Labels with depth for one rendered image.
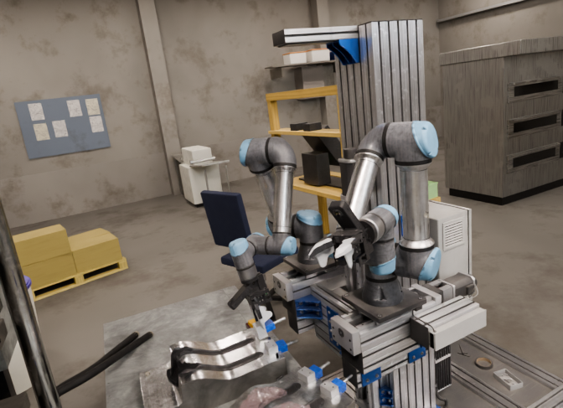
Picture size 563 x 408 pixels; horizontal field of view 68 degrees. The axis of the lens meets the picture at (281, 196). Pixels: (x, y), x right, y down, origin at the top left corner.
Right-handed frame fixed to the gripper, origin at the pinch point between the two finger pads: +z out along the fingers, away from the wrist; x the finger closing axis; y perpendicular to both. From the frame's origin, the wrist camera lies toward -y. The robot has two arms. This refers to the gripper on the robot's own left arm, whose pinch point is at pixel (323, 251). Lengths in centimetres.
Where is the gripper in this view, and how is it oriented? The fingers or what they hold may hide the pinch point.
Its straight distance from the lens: 96.9
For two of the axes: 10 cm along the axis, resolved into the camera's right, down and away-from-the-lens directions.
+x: -7.7, 0.8, 6.3
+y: 2.3, 9.6, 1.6
